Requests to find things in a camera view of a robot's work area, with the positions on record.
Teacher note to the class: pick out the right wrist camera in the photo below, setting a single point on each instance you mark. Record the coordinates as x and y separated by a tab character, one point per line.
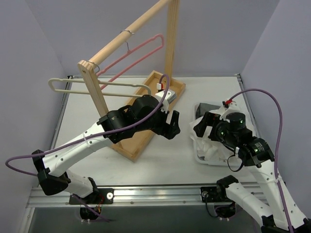
228	107

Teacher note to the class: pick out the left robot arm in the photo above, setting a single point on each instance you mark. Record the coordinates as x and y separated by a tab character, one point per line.
146	113

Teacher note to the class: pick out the white perforated plastic basket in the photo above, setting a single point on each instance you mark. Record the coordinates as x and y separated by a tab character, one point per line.
249	123

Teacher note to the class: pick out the cream hanger with metal hook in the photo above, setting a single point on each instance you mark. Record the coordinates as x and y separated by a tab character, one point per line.
92	83

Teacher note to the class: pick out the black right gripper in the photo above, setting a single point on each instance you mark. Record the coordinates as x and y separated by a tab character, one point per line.
207	125

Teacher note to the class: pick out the grey pleated skirt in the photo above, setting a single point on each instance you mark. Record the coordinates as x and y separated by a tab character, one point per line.
204	107

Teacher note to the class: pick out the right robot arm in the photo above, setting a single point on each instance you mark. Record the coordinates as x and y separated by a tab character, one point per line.
280	214

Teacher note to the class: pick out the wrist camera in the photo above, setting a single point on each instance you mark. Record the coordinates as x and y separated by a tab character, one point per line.
169	96
228	107

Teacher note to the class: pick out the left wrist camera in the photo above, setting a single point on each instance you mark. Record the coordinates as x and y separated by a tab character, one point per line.
169	96

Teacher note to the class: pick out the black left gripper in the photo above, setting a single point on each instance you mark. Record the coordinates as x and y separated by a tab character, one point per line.
165	124

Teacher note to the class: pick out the white ruffled skirt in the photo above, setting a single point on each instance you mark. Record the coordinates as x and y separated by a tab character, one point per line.
208	152

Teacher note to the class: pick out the aluminium mounting rail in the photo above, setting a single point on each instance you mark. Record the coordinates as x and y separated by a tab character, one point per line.
132	196

